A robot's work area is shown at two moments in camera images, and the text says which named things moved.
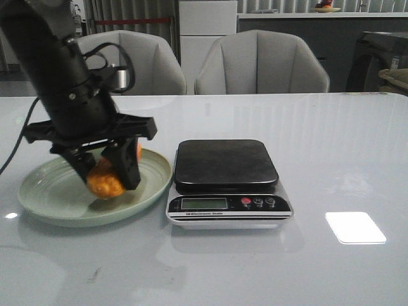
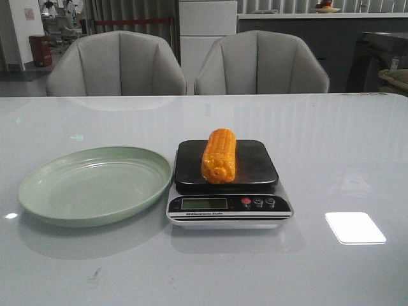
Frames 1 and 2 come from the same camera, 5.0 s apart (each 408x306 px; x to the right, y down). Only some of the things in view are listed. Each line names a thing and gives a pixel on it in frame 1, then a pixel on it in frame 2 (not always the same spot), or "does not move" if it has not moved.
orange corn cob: (102, 180) → (219, 160)
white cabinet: (202, 23) does not move
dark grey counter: (332, 36) does not move
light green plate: (56, 194) does not move
